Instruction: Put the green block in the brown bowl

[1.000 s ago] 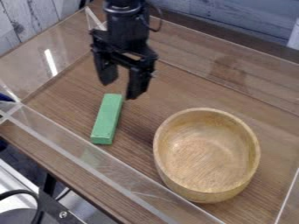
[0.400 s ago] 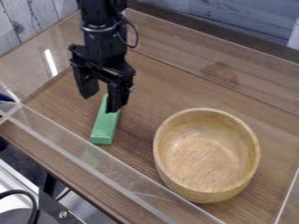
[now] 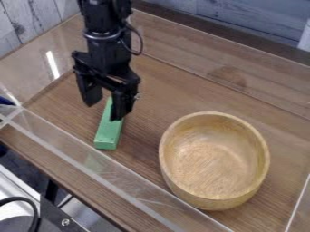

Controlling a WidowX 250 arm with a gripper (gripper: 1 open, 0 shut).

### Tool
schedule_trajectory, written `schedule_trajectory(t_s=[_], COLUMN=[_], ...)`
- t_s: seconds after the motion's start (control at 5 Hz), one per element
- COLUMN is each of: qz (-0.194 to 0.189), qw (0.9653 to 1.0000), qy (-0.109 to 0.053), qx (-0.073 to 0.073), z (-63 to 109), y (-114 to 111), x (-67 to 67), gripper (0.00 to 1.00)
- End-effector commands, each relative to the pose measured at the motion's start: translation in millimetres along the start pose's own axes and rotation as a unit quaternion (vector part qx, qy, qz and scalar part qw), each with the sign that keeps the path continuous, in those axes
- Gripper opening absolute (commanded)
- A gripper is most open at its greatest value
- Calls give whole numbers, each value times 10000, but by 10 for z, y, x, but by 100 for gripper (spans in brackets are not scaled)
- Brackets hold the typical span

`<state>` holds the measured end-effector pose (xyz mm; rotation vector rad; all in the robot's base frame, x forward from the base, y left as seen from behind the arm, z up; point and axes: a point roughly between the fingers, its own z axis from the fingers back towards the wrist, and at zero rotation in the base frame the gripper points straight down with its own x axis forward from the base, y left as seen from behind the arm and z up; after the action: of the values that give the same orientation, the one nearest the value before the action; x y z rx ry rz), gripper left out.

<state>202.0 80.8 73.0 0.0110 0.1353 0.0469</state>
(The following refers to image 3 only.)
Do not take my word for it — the black metal table leg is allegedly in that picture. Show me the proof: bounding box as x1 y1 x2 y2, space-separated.
39 179 60 218

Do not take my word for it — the blue object at left edge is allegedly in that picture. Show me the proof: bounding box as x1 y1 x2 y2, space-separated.
0 96 16 106

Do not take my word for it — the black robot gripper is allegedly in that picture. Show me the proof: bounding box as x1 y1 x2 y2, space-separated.
71 30 142 121

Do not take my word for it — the clear acrylic tray wall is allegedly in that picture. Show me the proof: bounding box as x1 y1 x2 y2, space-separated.
0 5 310 232

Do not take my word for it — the green rectangular block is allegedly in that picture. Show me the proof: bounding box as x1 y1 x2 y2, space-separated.
94 98 123 150

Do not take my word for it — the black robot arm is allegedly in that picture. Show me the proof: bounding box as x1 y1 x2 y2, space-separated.
71 0 144 121

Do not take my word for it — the brown wooden bowl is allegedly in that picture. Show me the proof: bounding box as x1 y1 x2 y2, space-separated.
159 111 270 211

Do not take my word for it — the black cable on floor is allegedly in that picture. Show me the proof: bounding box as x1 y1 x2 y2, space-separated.
0 196 43 232

